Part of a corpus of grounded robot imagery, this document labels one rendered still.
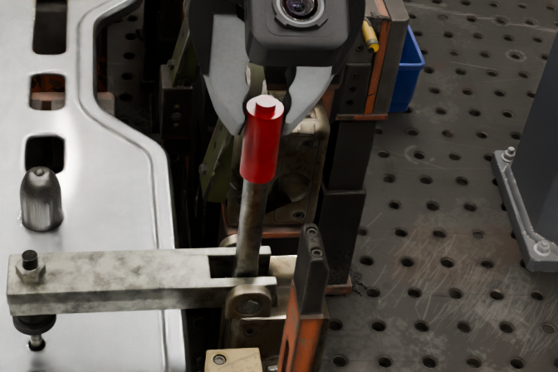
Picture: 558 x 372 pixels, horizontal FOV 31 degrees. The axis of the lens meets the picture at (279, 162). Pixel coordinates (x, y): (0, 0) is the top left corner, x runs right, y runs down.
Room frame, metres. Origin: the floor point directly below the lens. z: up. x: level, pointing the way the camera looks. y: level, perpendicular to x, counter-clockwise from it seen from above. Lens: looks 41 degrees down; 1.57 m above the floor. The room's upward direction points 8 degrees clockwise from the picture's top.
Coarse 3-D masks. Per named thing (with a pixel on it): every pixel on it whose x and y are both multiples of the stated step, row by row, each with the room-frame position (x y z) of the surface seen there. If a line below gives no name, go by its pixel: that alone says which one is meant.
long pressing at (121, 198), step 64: (0, 0) 0.85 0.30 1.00; (128, 0) 0.88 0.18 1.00; (0, 64) 0.74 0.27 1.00; (64, 64) 0.76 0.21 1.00; (0, 128) 0.65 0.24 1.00; (64, 128) 0.67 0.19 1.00; (128, 128) 0.67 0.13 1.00; (0, 192) 0.58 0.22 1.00; (64, 192) 0.59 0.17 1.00; (128, 192) 0.60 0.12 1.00; (0, 256) 0.51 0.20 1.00; (0, 320) 0.45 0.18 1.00; (64, 320) 0.46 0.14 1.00; (128, 320) 0.47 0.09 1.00
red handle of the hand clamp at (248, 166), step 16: (272, 96) 0.47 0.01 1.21; (256, 112) 0.46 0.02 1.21; (272, 112) 0.46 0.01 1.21; (256, 128) 0.46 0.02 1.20; (272, 128) 0.46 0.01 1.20; (256, 144) 0.46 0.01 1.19; (272, 144) 0.46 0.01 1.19; (256, 160) 0.46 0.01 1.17; (272, 160) 0.46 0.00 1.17; (256, 176) 0.46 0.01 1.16; (272, 176) 0.46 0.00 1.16; (256, 192) 0.46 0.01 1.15; (256, 208) 0.46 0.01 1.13; (240, 224) 0.46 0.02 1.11; (256, 224) 0.46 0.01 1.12; (240, 240) 0.46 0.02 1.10; (256, 240) 0.46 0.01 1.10; (240, 256) 0.46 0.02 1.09; (256, 256) 0.46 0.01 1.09; (240, 272) 0.46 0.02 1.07; (256, 272) 0.46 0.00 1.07
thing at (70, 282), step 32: (32, 256) 0.43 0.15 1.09; (64, 256) 0.45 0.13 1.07; (96, 256) 0.46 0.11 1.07; (128, 256) 0.46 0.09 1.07; (160, 256) 0.46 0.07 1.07; (192, 256) 0.47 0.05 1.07; (224, 256) 0.47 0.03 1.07; (32, 288) 0.42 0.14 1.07; (64, 288) 0.42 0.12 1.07; (96, 288) 0.43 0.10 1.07; (128, 288) 0.43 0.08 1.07; (160, 288) 0.44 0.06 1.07; (192, 288) 0.44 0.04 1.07; (224, 288) 0.45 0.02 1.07; (32, 320) 0.43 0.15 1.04
